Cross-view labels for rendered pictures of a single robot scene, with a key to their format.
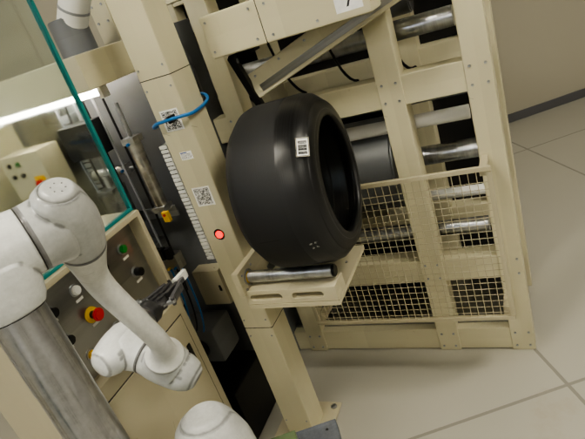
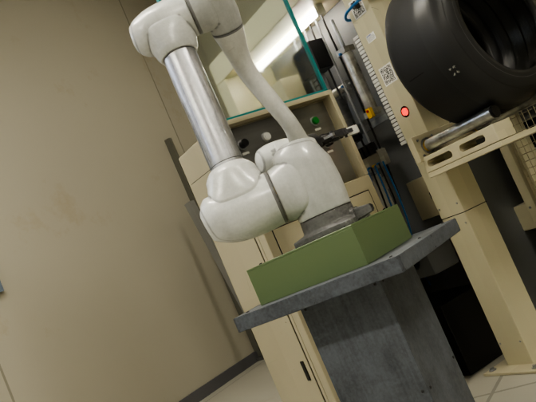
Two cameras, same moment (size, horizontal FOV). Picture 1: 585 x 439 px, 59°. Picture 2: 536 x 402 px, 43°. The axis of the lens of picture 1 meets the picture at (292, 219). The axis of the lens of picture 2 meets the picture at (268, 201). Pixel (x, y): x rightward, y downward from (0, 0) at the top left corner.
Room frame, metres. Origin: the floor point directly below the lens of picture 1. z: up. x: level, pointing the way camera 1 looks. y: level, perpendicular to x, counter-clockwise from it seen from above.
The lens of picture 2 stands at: (-0.78, -0.53, 0.77)
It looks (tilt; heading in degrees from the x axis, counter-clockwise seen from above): 4 degrees up; 31
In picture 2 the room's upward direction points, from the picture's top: 24 degrees counter-clockwise
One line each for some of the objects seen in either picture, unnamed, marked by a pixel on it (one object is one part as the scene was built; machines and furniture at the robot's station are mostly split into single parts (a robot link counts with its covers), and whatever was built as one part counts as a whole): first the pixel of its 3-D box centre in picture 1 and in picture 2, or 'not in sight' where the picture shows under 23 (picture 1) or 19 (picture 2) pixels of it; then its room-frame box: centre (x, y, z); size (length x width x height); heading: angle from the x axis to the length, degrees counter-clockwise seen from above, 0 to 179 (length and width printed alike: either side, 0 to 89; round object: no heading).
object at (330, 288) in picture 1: (293, 288); (466, 147); (1.63, 0.08, 0.84); 0.36 x 0.09 x 0.06; 62
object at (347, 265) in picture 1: (308, 275); (495, 145); (1.75, 0.01, 0.80); 0.37 x 0.36 x 0.02; 152
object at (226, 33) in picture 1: (292, 10); not in sight; (1.96, -0.24, 1.71); 0.61 x 0.25 x 0.15; 62
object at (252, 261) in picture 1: (259, 256); (450, 136); (1.84, 0.17, 0.90); 0.40 x 0.03 x 0.10; 152
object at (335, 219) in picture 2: not in sight; (336, 219); (0.92, 0.30, 0.78); 0.22 x 0.18 x 0.06; 95
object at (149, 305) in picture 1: (153, 307); (317, 142); (1.41, 0.49, 1.06); 0.09 x 0.08 x 0.07; 152
